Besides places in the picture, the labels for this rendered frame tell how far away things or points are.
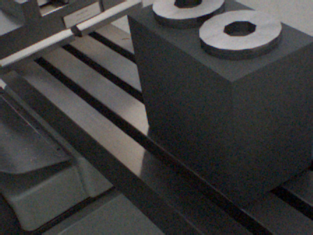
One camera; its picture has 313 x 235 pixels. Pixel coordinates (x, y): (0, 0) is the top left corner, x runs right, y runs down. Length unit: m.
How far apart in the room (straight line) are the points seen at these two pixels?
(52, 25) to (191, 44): 0.50
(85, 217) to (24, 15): 0.39
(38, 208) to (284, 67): 0.53
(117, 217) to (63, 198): 0.14
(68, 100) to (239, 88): 0.42
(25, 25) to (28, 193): 0.32
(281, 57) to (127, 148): 0.29
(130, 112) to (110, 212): 0.27
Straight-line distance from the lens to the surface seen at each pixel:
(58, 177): 0.91
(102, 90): 0.88
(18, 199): 0.90
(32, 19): 1.01
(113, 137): 0.77
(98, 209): 0.98
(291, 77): 0.57
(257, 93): 0.54
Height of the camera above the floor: 1.43
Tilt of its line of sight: 37 degrees down
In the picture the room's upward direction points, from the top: 10 degrees counter-clockwise
